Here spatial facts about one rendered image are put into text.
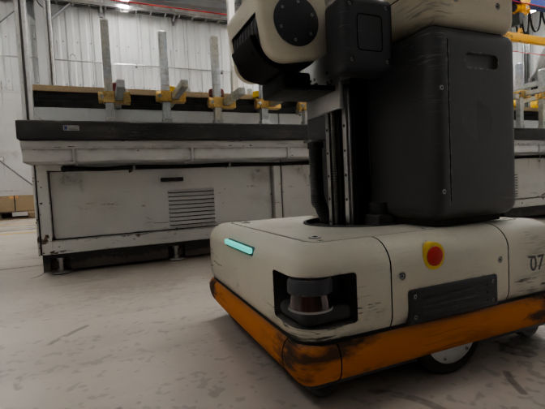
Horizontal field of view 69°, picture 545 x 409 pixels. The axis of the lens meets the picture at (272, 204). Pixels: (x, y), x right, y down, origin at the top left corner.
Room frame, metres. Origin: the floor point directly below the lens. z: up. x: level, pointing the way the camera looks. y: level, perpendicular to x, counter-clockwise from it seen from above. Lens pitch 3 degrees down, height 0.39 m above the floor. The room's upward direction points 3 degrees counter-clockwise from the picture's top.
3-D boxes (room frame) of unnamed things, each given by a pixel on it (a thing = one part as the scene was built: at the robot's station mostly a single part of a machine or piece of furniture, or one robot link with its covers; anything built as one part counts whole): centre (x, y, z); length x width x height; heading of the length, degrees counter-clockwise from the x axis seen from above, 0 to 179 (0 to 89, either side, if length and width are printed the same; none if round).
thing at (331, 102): (0.90, -0.09, 0.68); 0.28 x 0.27 x 0.25; 23
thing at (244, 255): (1.03, -0.22, 0.16); 0.67 x 0.64 x 0.25; 113
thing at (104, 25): (1.80, 0.71, 0.92); 0.04 x 0.04 x 0.48; 23
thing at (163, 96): (1.90, 0.46, 0.82); 0.14 x 0.06 x 0.05; 113
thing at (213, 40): (1.99, 0.25, 0.89); 0.04 x 0.04 x 0.48; 23
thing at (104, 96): (1.81, 0.69, 0.81); 0.14 x 0.06 x 0.05; 113
